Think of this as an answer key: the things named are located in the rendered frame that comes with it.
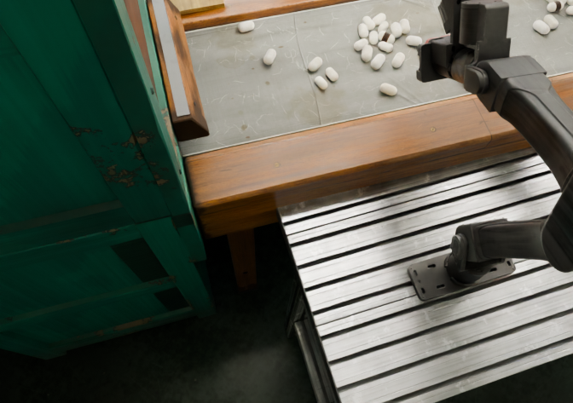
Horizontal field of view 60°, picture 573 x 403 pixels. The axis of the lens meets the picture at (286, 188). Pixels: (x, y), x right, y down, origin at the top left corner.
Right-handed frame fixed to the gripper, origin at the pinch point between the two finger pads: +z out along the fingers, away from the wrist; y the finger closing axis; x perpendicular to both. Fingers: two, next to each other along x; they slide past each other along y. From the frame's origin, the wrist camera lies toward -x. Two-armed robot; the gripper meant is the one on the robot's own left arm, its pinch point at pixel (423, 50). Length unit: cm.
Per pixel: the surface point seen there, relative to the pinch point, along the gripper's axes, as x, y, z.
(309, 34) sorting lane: -3.0, 15.8, 21.7
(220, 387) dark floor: 92, 55, 24
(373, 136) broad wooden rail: 13.9, 11.6, -2.2
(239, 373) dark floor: 91, 48, 25
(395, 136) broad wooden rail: 14.5, 7.6, -2.9
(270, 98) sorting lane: 6.1, 28.2, 10.9
